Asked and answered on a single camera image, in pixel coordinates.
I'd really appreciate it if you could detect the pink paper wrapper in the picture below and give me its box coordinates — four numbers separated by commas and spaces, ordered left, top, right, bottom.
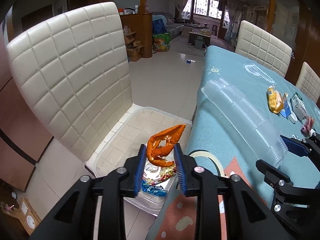
301, 116, 315, 136

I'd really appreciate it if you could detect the torn blue paper carton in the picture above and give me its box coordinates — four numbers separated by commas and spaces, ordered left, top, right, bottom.
280, 93, 291, 118

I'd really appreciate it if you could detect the clear plastic tray lid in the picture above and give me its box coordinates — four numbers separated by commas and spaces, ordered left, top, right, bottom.
201, 78, 288, 168

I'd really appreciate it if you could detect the orange peel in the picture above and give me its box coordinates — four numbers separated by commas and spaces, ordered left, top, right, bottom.
146, 124, 185, 167

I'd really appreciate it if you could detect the clear plastic trash bin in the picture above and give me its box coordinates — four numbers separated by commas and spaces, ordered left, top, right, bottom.
85, 106, 193, 217

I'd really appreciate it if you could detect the white plastic jar lid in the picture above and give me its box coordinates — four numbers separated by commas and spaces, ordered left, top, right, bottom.
287, 113, 298, 124

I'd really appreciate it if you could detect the white green milk carton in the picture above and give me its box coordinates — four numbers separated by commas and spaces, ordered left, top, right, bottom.
291, 92, 308, 121

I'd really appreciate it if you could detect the yellow snack wrapper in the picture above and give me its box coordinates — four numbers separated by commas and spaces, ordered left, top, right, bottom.
267, 86, 284, 114

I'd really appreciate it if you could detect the cream quilted chair far right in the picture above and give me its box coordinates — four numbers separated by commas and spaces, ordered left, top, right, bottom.
296, 62, 320, 103

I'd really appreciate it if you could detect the cream quilted chair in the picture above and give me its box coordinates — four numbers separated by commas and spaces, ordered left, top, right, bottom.
7, 2, 133, 172
296, 62, 320, 103
235, 20, 292, 77

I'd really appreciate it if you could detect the teal patterned tablecloth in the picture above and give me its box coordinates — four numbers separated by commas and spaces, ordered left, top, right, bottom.
147, 46, 319, 239

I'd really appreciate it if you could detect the dark coffee table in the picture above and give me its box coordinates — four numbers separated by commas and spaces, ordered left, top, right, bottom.
188, 29, 212, 49

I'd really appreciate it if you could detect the cream quilted chair left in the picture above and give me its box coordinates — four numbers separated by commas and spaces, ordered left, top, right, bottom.
7, 2, 133, 172

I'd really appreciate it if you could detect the colourful shopping bag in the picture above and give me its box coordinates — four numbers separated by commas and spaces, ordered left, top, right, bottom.
153, 32, 170, 53

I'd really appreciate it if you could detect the grey sofa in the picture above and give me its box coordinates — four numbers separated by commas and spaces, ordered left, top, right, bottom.
152, 12, 184, 40

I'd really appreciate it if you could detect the pile of cardboard boxes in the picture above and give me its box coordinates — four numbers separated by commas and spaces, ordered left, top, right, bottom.
123, 25, 144, 62

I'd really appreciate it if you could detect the wooden partition cabinet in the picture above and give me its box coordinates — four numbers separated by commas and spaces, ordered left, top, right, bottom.
120, 0, 153, 59

